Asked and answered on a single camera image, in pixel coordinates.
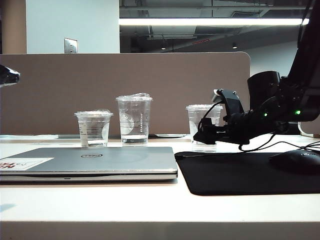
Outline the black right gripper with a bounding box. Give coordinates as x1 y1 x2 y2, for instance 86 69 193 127
193 111 253 146

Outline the clear lidded plastic coffee cup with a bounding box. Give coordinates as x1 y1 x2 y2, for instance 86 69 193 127
185 103 224 153

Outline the tall clear Starbucks cup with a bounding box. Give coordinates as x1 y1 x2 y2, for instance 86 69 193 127
115 92 153 147

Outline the silver Dell laptop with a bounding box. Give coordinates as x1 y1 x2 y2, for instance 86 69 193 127
0 146 179 182

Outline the short clear cup with label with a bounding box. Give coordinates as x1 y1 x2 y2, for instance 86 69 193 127
74 109 114 148

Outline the white red laptop sticker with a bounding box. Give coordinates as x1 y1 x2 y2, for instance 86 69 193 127
0 157 55 171

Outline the black mouse pad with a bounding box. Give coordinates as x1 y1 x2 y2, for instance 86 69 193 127
174 150 320 197

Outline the black computer mouse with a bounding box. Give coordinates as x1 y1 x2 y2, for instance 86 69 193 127
269 149 320 176

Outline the long ceiling light strip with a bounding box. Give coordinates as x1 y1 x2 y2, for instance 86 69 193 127
118 17 311 26

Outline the wide brown desk divider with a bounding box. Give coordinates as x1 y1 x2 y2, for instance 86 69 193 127
0 51 251 137

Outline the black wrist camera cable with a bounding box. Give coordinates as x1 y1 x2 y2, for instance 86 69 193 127
197 101 278 153

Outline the black mouse cable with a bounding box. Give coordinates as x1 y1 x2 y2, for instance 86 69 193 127
179 140 320 159

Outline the metal wall plate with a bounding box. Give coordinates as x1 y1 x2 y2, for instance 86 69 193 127
63 37 78 54

